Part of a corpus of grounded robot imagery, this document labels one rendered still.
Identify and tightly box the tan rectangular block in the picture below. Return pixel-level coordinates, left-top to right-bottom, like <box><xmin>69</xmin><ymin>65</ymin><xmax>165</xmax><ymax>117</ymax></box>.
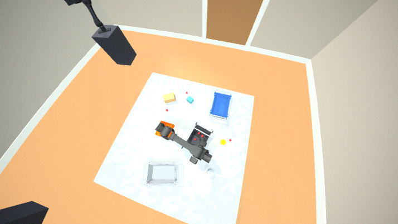
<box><xmin>163</xmin><ymin>92</ymin><xmax>176</xmax><ymax>103</ymax></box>

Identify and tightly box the small light blue block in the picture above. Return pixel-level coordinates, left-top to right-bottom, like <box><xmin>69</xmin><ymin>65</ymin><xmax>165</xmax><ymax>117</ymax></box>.
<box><xmin>187</xmin><ymin>96</ymin><xmax>194</xmax><ymax>104</ymax></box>

